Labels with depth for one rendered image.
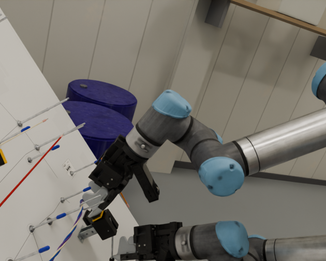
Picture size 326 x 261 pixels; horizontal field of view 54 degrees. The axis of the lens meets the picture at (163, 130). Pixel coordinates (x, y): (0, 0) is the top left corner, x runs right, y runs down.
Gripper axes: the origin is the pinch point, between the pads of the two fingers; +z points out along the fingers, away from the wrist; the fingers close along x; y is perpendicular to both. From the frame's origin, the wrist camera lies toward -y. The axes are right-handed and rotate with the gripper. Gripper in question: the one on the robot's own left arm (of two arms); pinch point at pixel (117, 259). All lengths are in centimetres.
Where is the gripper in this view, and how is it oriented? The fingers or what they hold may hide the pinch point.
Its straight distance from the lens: 92.5
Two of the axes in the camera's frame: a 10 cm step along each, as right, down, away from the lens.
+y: -0.8, -9.3, 3.6
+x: -5.6, -2.6, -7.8
